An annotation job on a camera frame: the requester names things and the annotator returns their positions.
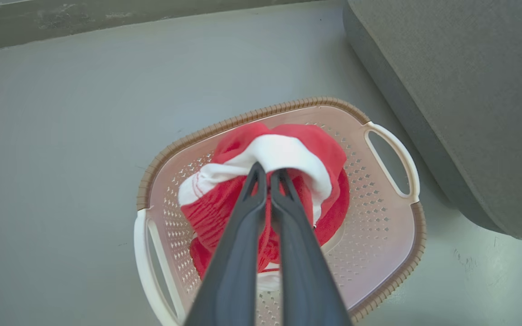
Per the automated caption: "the grey fabric sofa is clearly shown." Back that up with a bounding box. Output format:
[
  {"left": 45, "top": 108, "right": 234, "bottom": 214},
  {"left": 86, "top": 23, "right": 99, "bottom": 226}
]
[{"left": 343, "top": 0, "right": 522, "bottom": 241}]

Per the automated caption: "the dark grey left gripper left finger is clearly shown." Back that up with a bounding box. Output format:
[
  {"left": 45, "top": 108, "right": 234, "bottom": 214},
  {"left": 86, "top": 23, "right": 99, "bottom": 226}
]
[{"left": 183, "top": 162, "right": 269, "bottom": 326}]

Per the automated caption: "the red and white jersey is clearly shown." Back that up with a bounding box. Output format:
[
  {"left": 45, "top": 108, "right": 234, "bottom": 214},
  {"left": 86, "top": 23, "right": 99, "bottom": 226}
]
[{"left": 178, "top": 122, "right": 351, "bottom": 292}]

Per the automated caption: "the cream perforated laundry basket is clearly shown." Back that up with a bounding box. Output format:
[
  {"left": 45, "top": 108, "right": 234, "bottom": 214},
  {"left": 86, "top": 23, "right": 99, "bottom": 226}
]
[{"left": 133, "top": 96, "right": 427, "bottom": 326}]

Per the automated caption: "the dark grey skirting board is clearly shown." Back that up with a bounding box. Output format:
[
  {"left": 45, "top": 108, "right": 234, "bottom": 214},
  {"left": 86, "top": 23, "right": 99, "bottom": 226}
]
[{"left": 0, "top": 0, "right": 329, "bottom": 54}]

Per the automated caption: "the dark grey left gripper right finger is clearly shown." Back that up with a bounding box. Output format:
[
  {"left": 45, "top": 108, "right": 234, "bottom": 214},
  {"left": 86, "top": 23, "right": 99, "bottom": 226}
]
[{"left": 270, "top": 168, "right": 353, "bottom": 326}]

